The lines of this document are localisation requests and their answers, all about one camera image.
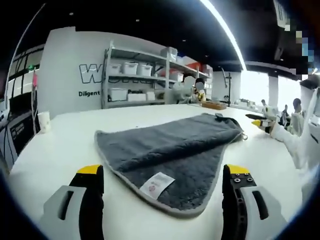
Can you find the grey towel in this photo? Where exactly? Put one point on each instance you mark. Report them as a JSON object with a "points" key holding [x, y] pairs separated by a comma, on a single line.
{"points": [[162, 155]]}

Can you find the black tripod stand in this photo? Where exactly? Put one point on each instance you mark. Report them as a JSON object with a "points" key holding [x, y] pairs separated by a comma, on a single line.
{"points": [[228, 87]]}

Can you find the brown wooden tray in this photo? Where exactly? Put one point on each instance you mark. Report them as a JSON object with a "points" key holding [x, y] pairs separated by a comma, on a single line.
{"points": [[214, 105]]}

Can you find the person's white clothing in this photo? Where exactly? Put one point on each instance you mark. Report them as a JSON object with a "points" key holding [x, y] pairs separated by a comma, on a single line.
{"points": [[312, 150]]}

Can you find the ceiling light strip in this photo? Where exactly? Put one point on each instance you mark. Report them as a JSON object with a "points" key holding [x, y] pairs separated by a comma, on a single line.
{"points": [[225, 30]]}

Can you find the dark grey counter cabinet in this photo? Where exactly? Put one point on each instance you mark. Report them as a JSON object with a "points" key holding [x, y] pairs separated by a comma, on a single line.
{"points": [[21, 140]]}

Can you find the white paper cup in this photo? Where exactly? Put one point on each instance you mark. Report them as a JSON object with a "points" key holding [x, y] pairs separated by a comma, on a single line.
{"points": [[44, 122]]}

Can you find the grey metal shelving unit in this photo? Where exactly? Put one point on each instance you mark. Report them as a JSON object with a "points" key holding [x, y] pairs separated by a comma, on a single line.
{"points": [[160, 56]]}

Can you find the group of white storage bins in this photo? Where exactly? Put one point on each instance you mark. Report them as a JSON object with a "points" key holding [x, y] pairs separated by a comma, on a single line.
{"points": [[131, 68]]}

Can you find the pink flag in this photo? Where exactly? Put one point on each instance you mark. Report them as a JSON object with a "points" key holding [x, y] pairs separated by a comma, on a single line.
{"points": [[35, 79]]}

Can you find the glass partition windows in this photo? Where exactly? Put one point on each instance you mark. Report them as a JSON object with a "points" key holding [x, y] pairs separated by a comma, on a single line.
{"points": [[23, 75]]}

